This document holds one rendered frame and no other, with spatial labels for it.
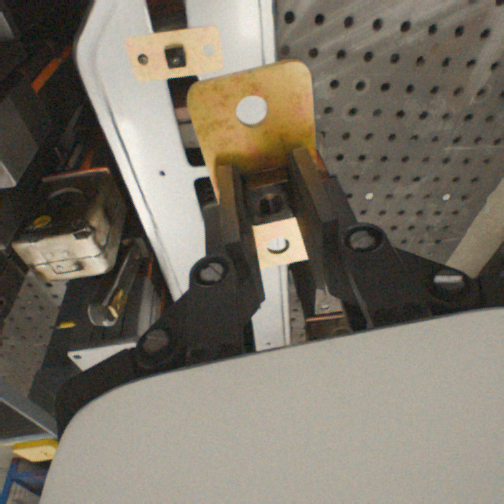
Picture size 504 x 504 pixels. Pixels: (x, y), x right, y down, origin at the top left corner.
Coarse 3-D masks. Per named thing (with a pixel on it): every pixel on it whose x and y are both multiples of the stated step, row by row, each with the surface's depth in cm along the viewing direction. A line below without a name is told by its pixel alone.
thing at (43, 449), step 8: (40, 440) 55; (48, 440) 55; (16, 448) 55; (24, 448) 55; (32, 448) 55; (40, 448) 55; (48, 448) 55; (56, 448) 56; (24, 456) 57; (32, 456) 57; (40, 456) 57; (48, 456) 58
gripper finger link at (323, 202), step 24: (312, 168) 11; (312, 192) 10; (336, 192) 11; (312, 216) 10; (336, 216) 9; (312, 240) 10; (336, 240) 10; (312, 264) 11; (336, 264) 9; (408, 264) 9; (432, 264) 9; (336, 288) 10; (432, 288) 8; (456, 288) 8
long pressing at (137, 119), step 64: (128, 0) 30; (192, 0) 30; (256, 0) 31; (128, 64) 33; (256, 64) 34; (128, 128) 37; (128, 192) 43; (192, 192) 44; (192, 256) 51; (256, 320) 64
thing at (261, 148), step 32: (288, 64) 10; (192, 96) 11; (224, 96) 11; (256, 96) 11; (288, 96) 11; (224, 128) 11; (256, 128) 12; (288, 128) 12; (224, 160) 12; (256, 160) 12; (256, 192) 12; (288, 192) 12; (256, 224) 13; (288, 224) 15; (288, 256) 16
